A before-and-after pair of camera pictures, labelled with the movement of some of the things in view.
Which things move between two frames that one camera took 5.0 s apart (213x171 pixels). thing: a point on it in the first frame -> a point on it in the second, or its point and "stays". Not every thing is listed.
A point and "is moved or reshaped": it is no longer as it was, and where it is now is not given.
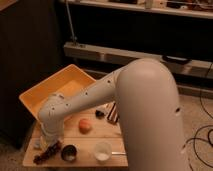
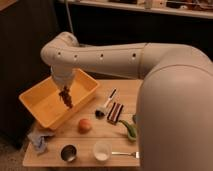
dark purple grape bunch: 47,152 is moved or reshaped
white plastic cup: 102,151 stays
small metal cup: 70,152 stays
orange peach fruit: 85,126 stays
